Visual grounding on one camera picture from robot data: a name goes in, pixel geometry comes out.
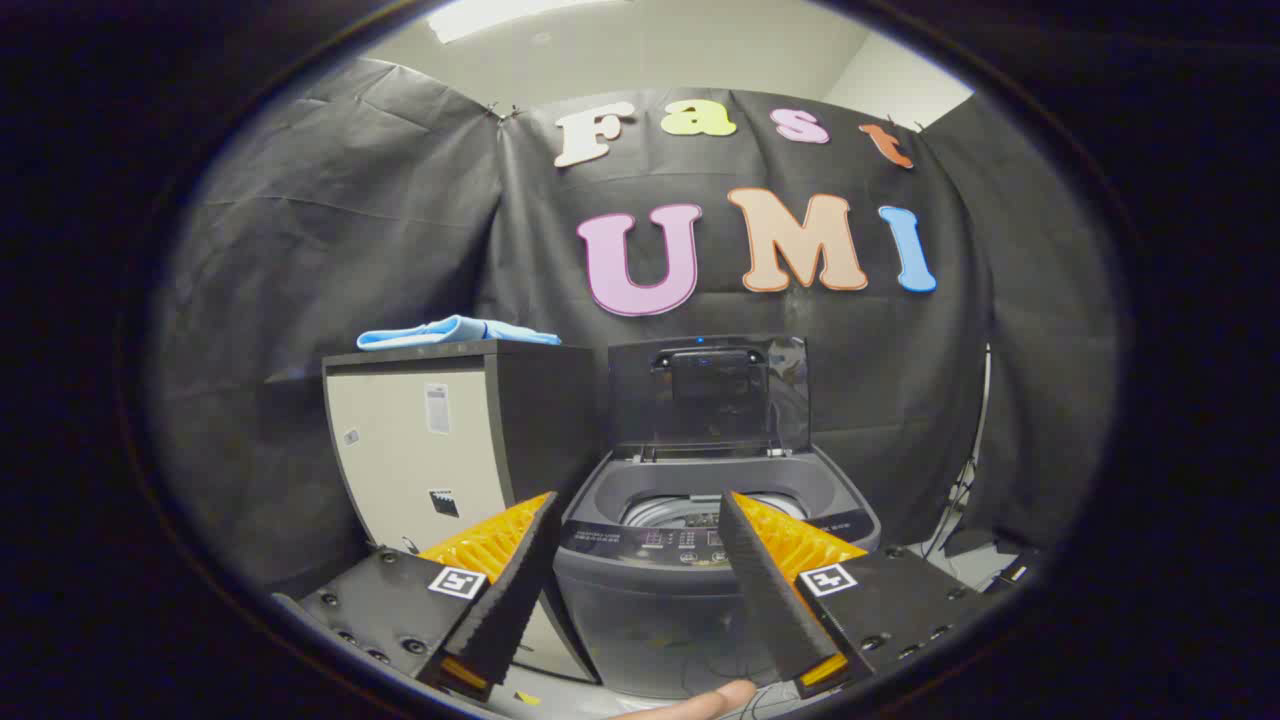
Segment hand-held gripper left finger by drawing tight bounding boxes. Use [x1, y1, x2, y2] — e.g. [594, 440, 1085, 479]
[272, 490, 563, 703]

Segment grey washing machine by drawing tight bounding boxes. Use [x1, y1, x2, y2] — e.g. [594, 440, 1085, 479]
[553, 445, 883, 699]

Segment light blue shirt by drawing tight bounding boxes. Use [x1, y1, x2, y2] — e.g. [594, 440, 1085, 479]
[357, 315, 562, 351]

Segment black cables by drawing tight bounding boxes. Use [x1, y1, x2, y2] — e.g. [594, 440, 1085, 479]
[922, 455, 991, 561]

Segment ceiling light panel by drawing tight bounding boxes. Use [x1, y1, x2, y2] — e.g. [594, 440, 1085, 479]
[428, 0, 601, 44]

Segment black backdrop cloth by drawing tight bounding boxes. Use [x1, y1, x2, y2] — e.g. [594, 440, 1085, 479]
[150, 58, 1121, 593]

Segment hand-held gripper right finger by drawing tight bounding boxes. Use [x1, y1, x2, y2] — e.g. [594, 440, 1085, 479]
[716, 490, 1001, 699]

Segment grey and black cabinet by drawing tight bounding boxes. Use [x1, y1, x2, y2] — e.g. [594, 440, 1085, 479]
[322, 338, 601, 686]

